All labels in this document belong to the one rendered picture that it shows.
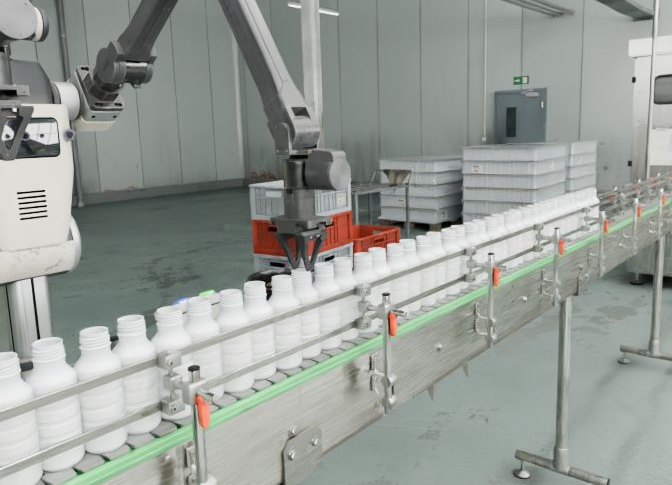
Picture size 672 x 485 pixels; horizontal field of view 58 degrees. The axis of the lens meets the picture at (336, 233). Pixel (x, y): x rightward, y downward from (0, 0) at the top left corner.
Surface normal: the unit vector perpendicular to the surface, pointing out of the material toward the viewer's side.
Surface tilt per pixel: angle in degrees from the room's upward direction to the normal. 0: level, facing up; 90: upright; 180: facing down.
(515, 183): 89
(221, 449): 90
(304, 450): 90
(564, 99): 90
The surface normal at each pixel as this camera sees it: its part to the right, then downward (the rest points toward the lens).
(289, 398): 0.76, 0.08
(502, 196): -0.62, 0.15
